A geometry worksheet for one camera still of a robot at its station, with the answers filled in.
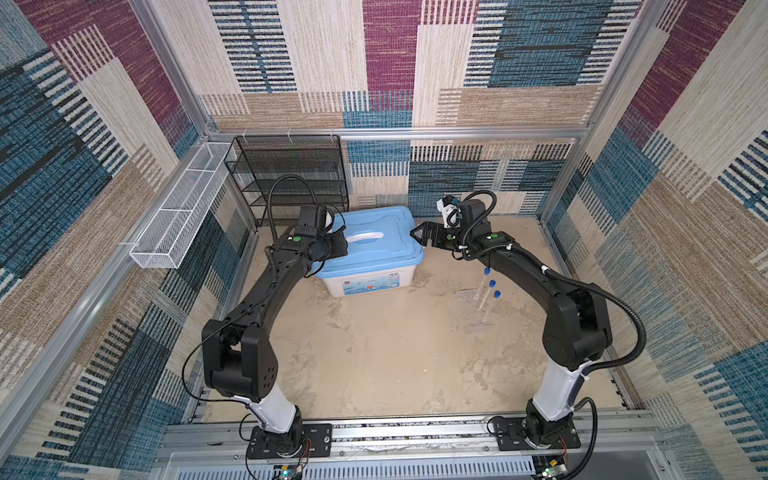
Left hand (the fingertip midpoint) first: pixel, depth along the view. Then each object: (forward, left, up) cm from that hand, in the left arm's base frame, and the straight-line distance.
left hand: (343, 239), depth 86 cm
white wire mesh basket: (+7, +53, -4) cm, 54 cm away
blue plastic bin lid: (+3, -10, -4) cm, 11 cm away
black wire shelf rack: (+32, +26, -1) cm, 41 cm away
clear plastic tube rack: (-14, -40, -19) cm, 46 cm away
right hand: (+1, -23, -1) cm, 23 cm away
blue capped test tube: (-12, -41, -6) cm, 44 cm away
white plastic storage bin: (-6, -8, -14) cm, 17 cm away
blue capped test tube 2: (-16, -42, -6) cm, 45 cm away
